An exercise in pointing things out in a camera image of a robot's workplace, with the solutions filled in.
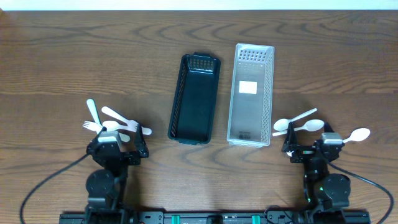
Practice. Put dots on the clear plastic basket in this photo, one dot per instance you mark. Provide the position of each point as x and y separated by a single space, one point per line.
250 116

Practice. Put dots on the white plastic fork top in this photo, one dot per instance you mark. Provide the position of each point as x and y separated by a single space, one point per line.
112 113

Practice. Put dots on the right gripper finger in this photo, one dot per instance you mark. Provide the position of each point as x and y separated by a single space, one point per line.
327 128
290 144

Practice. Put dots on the white plastic fork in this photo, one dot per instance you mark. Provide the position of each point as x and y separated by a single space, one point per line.
113 126
97 128
112 113

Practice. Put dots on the white plastic fork left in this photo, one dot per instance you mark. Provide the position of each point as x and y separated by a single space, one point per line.
97 128

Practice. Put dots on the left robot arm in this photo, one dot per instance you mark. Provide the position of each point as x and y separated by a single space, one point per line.
106 186

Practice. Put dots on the white label in basket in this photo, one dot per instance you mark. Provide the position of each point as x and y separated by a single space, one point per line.
247 87

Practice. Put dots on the black mounting rail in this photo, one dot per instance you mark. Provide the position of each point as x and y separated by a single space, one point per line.
271 216

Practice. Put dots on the black plastic basket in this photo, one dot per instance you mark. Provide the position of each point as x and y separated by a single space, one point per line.
193 110

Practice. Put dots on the white plastic spoon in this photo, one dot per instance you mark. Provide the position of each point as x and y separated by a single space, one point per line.
282 124
358 135
312 125

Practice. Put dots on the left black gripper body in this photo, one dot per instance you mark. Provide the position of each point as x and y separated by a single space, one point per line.
123 154

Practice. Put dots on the white plastic fork middle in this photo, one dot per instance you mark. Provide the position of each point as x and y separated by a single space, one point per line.
113 126

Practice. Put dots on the white plastic fork handle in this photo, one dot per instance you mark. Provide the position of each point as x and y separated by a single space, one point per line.
93 110

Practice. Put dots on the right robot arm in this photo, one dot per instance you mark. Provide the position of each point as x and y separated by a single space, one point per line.
327 193

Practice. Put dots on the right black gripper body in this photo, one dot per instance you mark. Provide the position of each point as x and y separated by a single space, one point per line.
306 149

